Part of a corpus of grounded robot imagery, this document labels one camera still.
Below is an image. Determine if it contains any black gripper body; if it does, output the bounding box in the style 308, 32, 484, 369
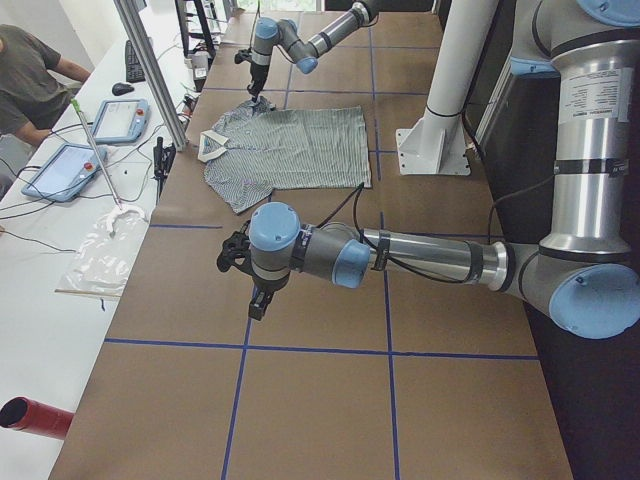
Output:
248, 286, 274, 320
249, 63, 268, 89

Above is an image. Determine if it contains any blue white striped polo shirt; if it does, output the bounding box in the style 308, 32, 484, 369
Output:
198, 96, 371, 214

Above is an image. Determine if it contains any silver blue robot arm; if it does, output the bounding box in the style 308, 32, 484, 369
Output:
232, 1, 639, 339
234, 1, 381, 102

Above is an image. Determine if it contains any black tool on table edge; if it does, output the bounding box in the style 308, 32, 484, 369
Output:
153, 136, 176, 202

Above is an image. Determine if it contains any black keyboard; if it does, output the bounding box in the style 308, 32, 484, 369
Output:
124, 40, 146, 83

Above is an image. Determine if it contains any black computer mouse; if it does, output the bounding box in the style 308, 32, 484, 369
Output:
111, 82, 134, 96

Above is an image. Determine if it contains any far blue teach pendant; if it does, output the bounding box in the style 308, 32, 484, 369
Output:
92, 99, 150, 145

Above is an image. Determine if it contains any blue teach pendant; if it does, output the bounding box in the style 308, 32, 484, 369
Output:
21, 143, 100, 202
92, 99, 150, 145

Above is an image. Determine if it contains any clear plastic bag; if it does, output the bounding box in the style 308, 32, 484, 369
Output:
56, 214, 148, 298

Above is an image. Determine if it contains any reacher grabber stick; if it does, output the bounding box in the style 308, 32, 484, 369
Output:
71, 99, 147, 238

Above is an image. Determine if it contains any near blue teach pendant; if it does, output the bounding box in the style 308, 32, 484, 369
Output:
21, 143, 100, 202

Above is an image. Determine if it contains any person in green shirt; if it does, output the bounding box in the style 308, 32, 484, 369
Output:
1, 24, 91, 147

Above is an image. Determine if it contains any red cylinder tube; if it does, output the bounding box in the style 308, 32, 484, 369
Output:
1, 397, 74, 440

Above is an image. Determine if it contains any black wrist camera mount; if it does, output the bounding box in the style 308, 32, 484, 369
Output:
234, 48, 252, 64
216, 220, 253, 275

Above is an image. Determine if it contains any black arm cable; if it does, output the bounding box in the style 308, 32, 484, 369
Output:
319, 182, 551, 284

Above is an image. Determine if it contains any aluminium frame post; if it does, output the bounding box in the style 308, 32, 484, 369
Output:
114, 0, 188, 152

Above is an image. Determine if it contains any white pillar mount base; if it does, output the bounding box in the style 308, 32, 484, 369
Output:
396, 1, 481, 176

